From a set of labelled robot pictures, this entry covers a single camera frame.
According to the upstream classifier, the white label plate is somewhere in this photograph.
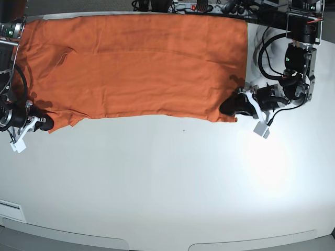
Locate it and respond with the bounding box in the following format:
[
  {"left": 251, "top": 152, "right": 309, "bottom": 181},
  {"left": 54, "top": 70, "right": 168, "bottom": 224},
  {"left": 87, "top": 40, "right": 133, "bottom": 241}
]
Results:
[{"left": 0, "top": 200, "right": 27, "bottom": 223}]

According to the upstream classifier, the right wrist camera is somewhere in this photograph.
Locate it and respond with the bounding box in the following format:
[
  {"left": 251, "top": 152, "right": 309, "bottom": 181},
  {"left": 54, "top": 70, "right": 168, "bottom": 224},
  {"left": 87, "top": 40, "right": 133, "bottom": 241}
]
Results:
[{"left": 10, "top": 140, "right": 26, "bottom": 153}]

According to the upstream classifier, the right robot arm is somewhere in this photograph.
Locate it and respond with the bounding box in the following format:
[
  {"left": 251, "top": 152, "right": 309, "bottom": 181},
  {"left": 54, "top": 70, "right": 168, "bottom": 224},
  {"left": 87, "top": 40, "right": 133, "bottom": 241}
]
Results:
[{"left": 1, "top": 17, "right": 54, "bottom": 147}]

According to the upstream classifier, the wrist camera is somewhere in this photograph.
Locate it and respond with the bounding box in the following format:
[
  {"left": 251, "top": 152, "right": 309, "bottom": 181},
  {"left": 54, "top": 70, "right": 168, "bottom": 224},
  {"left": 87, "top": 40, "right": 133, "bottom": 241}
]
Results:
[
  {"left": 10, "top": 140, "right": 26, "bottom": 153},
  {"left": 253, "top": 121, "right": 270, "bottom": 139}
]

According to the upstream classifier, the background cables and equipment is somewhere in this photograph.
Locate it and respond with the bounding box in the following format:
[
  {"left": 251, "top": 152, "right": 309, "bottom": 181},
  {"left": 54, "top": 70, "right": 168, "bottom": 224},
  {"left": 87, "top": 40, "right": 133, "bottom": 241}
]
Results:
[{"left": 130, "top": 0, "right": 319, "bottom": 24}]

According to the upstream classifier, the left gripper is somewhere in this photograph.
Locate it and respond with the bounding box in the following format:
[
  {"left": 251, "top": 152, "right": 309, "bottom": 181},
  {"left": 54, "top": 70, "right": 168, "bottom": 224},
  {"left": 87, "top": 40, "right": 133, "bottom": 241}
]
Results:
[{"left": 219, "top": 84, "right": 291, "bottom": 120}]

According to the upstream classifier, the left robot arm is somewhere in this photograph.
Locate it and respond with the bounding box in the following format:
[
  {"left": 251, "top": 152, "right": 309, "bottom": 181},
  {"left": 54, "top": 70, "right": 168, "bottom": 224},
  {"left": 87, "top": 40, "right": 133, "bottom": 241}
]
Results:
[{"left": 219, "top": 1, "right": 326, "bottom": 119}]

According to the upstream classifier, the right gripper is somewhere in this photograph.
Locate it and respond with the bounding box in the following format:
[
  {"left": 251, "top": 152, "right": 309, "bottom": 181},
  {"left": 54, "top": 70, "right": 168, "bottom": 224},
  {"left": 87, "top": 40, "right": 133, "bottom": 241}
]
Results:
[{"left": 1, "top": 100, "right": 54, "bottom": 143}]

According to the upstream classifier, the orange T-shirt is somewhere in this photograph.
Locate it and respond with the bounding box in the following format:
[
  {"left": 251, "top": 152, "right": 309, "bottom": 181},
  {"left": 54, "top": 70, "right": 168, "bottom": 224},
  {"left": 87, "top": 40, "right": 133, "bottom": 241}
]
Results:
[{"left": 17, "top": 14, "right": 248, "bottom": 130}]

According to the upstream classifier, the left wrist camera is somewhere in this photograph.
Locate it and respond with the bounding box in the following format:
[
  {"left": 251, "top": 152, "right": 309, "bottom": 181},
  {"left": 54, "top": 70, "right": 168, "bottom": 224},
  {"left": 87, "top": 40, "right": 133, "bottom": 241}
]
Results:
[{"left": 253, "top": 121, "right": 270, "bottom": 139}]

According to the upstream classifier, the white power strip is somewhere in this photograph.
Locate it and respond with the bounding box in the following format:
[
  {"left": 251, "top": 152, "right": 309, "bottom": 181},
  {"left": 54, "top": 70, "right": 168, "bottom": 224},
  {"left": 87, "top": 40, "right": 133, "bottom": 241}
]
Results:
[{"left": 169, "top": 1, "right": 227, "bottom": 14}]

